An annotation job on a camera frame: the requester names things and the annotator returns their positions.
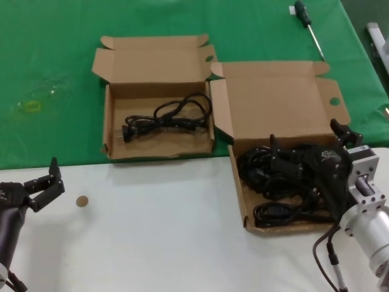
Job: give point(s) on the small white clip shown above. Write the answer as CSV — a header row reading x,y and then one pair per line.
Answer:
x,y
386,111

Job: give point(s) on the brown cardboard box with round hole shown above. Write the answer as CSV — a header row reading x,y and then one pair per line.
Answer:
x,y
273,100

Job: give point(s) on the grey white metal profile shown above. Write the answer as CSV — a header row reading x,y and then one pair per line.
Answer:
x,y
375,33

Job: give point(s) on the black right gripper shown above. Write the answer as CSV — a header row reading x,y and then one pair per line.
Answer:
x,y
329,173

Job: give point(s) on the green tablecloth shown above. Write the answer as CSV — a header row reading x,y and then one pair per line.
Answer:
x,y
45,45

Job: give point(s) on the brown cardboard disc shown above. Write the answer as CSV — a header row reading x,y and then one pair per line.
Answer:
x,y
82,201

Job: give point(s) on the yellow rubber band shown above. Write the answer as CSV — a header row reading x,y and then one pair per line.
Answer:
x,y
28,107

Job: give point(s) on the empty-type brown cardboard box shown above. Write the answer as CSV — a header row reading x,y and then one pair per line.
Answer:
x,y
158,149

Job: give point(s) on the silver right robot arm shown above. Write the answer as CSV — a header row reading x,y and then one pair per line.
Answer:
x,y
370,225

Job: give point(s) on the small white paper tag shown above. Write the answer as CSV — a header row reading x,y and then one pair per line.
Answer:
x,y
292,10

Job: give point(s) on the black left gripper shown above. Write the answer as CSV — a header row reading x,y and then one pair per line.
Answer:
x,y
10,213

